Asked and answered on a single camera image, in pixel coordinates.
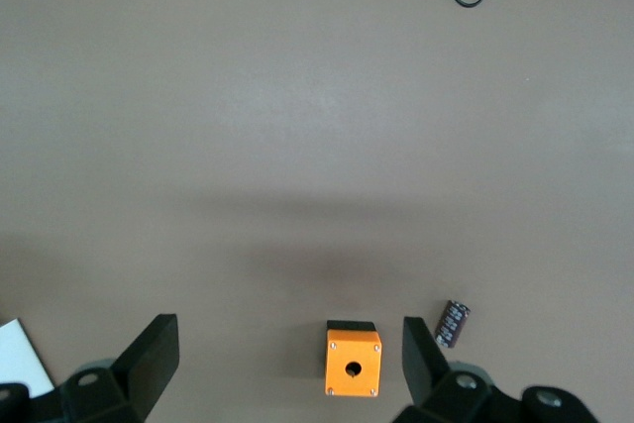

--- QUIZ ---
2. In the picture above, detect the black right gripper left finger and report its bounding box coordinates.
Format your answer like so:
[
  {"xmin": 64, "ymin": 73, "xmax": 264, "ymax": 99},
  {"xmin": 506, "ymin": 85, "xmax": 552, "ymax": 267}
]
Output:
[{"xmin": 0, "ymin": 313, "xmax": 179, "ymax": 423}]

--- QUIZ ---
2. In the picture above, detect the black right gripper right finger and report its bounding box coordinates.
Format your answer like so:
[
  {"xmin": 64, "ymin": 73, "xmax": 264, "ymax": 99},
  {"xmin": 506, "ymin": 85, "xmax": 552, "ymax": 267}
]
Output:
[{"xmin": 395, "ymin": 316, "xmax": 603, "ymax": 423}]

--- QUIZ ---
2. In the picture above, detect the dark cylindrical capacitor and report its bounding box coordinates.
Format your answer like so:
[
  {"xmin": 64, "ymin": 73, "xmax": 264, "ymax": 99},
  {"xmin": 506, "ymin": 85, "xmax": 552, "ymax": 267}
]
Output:
[{"xmin": 434, "ymin": 299, "xmax": 472, "ymax": 350}]

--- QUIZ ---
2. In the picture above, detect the orange button enclosure box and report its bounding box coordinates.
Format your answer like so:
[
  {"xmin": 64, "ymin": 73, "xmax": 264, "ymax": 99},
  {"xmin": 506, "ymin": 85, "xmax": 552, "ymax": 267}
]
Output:
[{"xmin": 324, "ymin": 319, "xmax": 383, "ymax": 398}]

